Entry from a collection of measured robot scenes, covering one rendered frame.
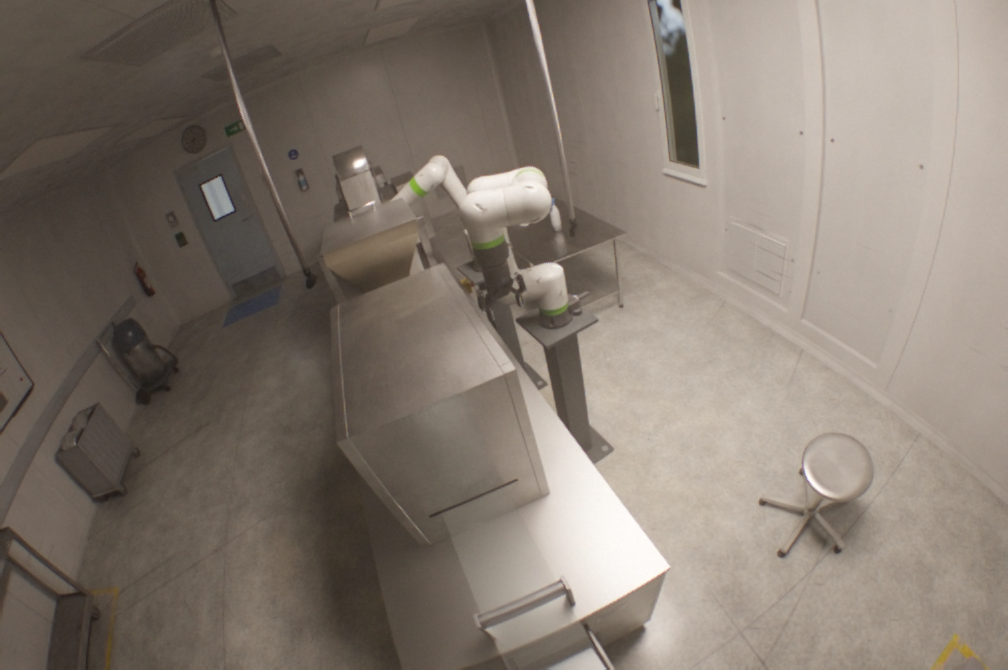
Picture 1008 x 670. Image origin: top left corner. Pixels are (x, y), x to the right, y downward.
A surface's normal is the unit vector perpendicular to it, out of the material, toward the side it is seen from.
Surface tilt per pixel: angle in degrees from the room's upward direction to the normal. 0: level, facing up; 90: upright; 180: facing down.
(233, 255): 90
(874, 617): 0
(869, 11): 90
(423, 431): 90
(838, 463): 1
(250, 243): 90
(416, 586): 0
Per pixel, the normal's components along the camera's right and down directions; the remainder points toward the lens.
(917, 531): -0.22, -0.84
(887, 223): -0.91, 0.36
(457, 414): 0.36, 0.41
